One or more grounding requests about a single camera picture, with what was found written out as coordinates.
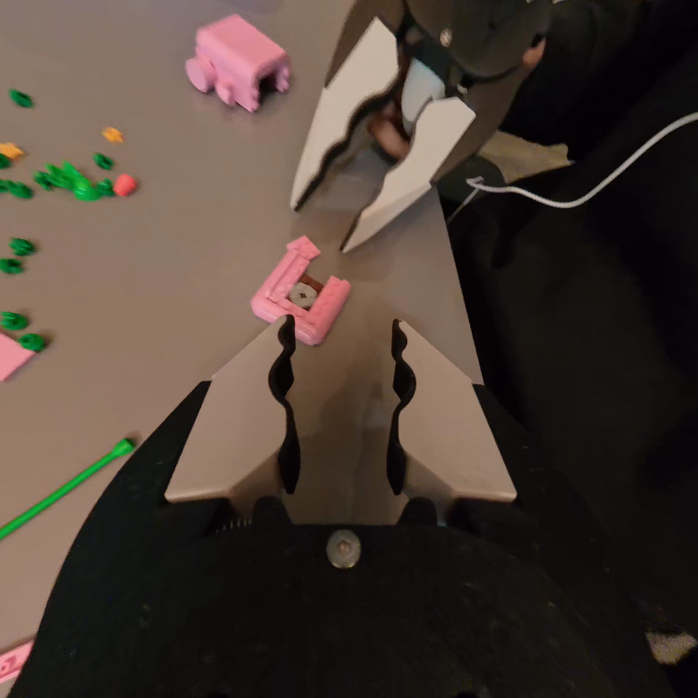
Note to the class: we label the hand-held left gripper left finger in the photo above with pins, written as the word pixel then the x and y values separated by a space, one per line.
pixel 234 436

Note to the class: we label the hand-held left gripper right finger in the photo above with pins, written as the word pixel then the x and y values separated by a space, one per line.
pixel 452 441

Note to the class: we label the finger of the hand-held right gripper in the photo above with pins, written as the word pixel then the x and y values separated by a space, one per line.
pixel 436 147
pixel 354 82

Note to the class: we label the pink curved brick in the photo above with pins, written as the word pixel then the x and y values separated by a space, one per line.
pixel 301 330
pixel 264 309

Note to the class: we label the grey round tile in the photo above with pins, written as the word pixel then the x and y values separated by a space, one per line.
pixel 303 295

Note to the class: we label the pink arched brick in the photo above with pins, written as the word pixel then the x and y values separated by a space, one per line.
pixel 289 270

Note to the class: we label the person's right hand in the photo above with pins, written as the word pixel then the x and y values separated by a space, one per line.
pixel 392 133

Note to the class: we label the large pink toothed block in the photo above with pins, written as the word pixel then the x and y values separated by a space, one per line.
pixel 240 60

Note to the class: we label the person's black jacket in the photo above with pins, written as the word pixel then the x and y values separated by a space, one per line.
pixel 572 327

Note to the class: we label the green stick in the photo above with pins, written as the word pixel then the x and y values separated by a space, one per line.
pixel 65 491

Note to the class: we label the large pink smooth tile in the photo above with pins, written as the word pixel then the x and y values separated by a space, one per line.
pixel 13 357

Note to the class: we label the yellow star piece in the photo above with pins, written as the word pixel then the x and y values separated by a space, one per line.
pixel 11 151
pixel 113 134

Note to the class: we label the red cone piece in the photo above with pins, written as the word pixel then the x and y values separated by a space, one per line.
pixel 125 185

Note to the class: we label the scattered small green clips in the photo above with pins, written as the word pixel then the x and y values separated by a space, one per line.
pixel 22 246

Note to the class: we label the green cone piece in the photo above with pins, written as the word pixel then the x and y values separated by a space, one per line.
pixel 87 192

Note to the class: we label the green spiky leaf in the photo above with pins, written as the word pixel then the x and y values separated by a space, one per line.
pixel 63 175

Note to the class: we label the thin pink tile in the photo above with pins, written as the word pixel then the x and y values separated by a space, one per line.
pixel 13 661

